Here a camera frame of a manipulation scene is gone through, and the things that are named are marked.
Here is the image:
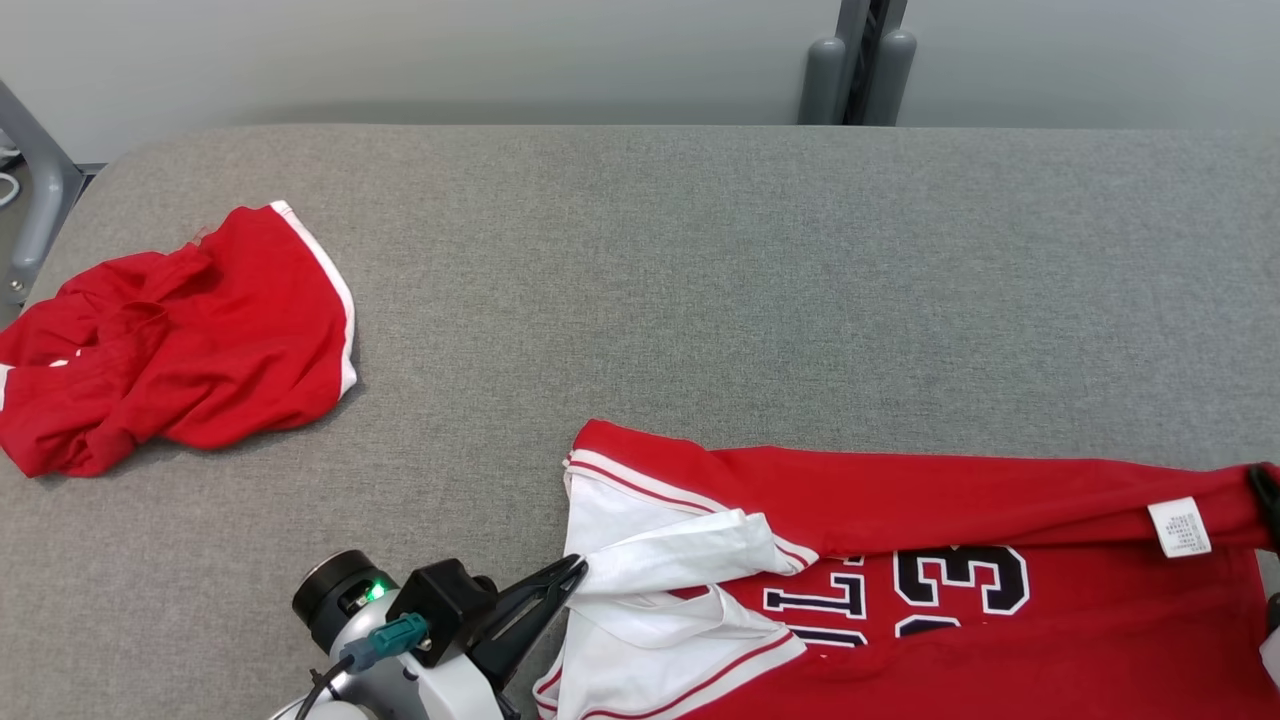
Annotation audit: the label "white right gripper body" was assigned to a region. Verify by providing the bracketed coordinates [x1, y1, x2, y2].
[1260, 590, 1280, 691]

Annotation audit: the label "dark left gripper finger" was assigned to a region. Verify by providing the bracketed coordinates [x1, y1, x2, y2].
[470, 576, 588, 691]
[495, 553, 589, 617]

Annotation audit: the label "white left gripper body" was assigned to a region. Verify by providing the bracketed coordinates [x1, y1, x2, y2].
[400, 645, 509, 720]

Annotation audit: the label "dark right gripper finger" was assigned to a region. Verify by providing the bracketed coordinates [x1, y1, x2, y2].
[1247, 462, 1280, 554]

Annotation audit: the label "red white number 23 jersey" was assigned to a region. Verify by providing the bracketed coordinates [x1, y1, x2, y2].
[532, 418, 1280, 720]

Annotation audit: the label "red shorts with white stripe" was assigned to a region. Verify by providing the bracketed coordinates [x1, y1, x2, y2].
[0, 200, 358, 479]

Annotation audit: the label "teal left cable connector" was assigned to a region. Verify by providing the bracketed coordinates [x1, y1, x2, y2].
[340, 612, 431, 673]

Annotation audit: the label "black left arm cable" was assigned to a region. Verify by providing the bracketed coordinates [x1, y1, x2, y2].
[292, 655, 356, 720]

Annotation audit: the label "grey partition post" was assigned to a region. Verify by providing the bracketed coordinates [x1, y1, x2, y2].
[797, 0, 918, 127]

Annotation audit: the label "grey metal frame leg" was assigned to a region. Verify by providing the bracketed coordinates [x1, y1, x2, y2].
[0, 80, 86, 306]

